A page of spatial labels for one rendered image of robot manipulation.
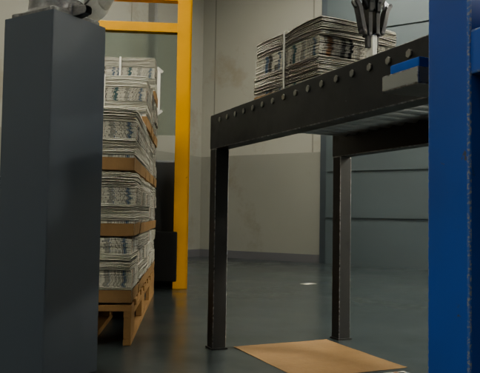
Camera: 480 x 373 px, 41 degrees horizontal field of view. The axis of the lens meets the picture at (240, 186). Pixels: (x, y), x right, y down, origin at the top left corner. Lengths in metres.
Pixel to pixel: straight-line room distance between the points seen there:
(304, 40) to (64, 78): 0.71
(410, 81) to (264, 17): 5.88
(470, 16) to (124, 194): 1.56
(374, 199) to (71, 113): 4.55
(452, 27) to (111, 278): 1.61
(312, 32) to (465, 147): 1.12
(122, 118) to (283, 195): 4.39
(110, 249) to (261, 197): 4.50
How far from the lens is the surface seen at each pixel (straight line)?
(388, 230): 6.03
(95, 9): 2.14
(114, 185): 2.24
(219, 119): 2.14
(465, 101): 0.88
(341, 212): 2.39
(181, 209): 3.91
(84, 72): 1.87
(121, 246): 2.24
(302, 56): 1.94
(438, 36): 0.94
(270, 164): 6.61
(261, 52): 2.16
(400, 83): 1.16
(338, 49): 1.92
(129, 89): 2.85
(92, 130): 1.87
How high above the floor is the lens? 0.45
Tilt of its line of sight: 3 degrees up
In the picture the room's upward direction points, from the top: 1 degrees clockwise
